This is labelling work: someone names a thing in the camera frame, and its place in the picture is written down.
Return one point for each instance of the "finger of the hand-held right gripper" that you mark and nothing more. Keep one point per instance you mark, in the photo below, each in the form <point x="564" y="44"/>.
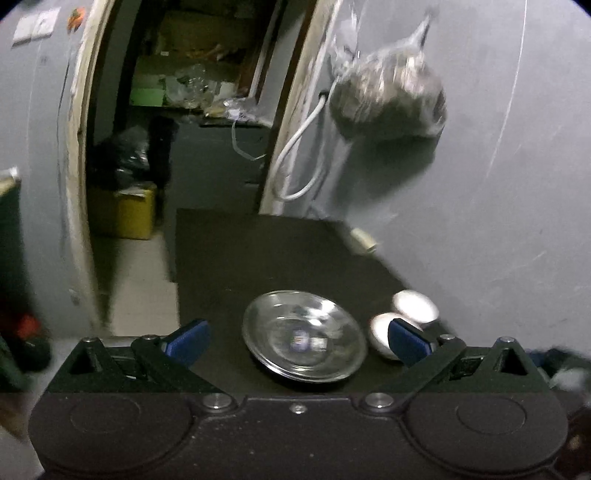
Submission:
<point x="540" y="360"/>

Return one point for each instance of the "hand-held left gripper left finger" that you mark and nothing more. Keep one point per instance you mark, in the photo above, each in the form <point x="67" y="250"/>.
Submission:
<point x="189" y="341"/>

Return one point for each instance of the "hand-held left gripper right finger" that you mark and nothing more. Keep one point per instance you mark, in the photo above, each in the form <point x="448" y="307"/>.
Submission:
<point x="408" y="344"/>

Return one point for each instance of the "white ceramic bowl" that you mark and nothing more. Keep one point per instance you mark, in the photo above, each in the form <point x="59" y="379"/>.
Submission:
<point x="379" y="334"/>
<point x="415" y="307"/>

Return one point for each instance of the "large steel plate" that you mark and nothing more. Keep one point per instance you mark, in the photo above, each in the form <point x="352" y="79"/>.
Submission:
<point x="300" y="339"/>

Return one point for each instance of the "small white roll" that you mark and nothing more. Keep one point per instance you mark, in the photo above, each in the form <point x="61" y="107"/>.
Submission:
<point x="364" y="240"/>

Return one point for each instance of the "red and black object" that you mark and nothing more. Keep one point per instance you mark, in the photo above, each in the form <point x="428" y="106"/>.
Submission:
<point x="27" y="327"/>

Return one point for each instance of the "dark grey cabinet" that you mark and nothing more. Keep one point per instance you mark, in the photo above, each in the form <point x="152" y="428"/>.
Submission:
<point x="207" y="175"/>

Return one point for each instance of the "dark green cabinet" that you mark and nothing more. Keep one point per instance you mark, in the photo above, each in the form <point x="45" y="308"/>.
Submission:
<point x="9" y="277"/>

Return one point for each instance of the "clear plastic bag of dried goods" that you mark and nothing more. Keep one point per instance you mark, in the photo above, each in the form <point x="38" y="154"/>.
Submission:
<point x="388" y="99"/>

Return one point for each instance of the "cluttered storage shelf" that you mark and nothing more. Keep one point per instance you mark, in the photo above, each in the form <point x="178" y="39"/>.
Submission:
<point x="184" y="78"/>

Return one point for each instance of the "wooden door frame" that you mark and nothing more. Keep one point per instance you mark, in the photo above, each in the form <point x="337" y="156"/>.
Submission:
<point x="77" y="138"/>

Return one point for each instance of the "orange wall plug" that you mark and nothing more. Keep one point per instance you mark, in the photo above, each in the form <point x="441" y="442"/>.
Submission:
<point x="76" y="18"/>

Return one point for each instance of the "wall switch plate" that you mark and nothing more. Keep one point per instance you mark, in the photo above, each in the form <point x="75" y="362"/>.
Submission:
<point x="34" y="25"/>

